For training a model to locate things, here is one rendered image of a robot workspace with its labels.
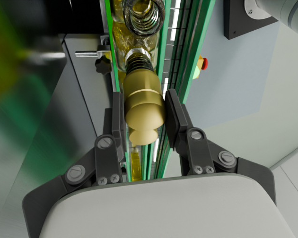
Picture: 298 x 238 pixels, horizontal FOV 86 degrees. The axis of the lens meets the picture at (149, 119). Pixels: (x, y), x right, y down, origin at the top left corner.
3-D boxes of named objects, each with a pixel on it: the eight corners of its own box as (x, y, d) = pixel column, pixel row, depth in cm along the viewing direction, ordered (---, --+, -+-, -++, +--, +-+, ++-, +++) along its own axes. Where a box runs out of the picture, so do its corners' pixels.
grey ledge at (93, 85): (72, 23, 41) (61, 41, 34) (106, 23, 42) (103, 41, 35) (114, 173, 112) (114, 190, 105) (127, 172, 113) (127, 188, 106)
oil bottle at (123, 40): (114, -10, 30) (109, 35, 16) (144, -9, 31) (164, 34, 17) (118, 23, 34) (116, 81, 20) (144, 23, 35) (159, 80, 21)
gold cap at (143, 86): (121, 69, 14) (121, 103, 11) (161, 67, 14) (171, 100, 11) (124, 99, 16) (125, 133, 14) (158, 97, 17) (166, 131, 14)
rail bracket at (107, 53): (80, 28, 34) (65, 58, 26) (112, 28, 35) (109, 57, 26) (84, 46, 37) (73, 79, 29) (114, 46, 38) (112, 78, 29)
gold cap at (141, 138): (127, 100, 20) (129, 127, 17) (155, 101, 20) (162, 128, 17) (126, 119, 22) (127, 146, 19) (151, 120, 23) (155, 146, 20)
